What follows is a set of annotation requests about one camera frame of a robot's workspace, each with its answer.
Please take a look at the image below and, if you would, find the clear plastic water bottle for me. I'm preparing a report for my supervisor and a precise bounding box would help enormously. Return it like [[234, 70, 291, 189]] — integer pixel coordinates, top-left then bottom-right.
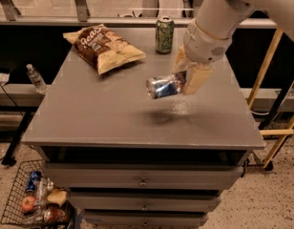
[[26, 64, 47, 94]]

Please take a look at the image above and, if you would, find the grey side bench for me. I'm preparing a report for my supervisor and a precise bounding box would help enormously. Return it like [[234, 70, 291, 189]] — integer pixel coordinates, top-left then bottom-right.
[[0, 84, 44, 166]]

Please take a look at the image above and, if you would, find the blue silver redbull can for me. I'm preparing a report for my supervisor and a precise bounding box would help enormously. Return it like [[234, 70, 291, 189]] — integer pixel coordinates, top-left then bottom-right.
[[146, 72, 186, 99]]

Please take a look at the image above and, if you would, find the red apple in basket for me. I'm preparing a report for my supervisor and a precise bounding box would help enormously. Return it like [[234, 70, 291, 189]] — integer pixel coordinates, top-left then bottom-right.
[[21, 196, 35, 213]]

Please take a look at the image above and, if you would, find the grey drawer cabinet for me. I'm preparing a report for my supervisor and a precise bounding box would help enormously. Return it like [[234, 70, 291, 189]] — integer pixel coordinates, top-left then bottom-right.
[[23, 28, 264, 228]]

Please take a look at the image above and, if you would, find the black wire basket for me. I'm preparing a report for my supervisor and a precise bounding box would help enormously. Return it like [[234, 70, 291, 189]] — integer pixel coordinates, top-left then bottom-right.
[[1, 160, 74, 229]]

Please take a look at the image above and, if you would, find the yellow wooden frame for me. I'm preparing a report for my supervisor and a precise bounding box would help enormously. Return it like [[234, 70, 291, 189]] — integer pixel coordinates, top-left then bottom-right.
[[247, 28, 294, 171]]

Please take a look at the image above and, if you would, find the blue can in basket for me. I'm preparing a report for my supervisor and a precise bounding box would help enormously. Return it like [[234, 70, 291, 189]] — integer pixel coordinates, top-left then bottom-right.
[[26, 171, 42, 193]]

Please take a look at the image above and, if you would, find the brown yellow chip bag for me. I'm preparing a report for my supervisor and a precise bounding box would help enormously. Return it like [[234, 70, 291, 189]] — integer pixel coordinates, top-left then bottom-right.
[[63, 24, 146, 74]]

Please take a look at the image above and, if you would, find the yellow sponge in basket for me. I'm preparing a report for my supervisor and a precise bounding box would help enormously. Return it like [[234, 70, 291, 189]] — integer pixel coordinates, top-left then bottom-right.
[[47, 189, 67, 206]]

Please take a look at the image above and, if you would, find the red packet in basket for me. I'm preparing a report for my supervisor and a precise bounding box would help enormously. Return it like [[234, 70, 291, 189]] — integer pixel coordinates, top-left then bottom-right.
[[44, 206, 72, 223]]

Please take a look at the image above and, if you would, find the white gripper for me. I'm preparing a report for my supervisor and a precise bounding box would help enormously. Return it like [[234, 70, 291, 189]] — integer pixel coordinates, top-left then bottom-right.
[[172, 19, 232, 95]]

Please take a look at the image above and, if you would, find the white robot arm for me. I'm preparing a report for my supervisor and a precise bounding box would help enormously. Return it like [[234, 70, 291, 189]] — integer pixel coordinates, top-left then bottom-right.
[[172, 0, 294, 95]]

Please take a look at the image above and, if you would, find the clear bottle in basket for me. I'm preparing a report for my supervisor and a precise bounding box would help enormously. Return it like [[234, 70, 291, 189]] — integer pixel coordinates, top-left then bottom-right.
[[34, 177, 54, 205]]

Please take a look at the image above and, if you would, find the green soda can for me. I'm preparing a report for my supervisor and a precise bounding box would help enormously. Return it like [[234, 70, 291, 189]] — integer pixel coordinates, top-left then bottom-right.
[[156, 16, 175, 53]]

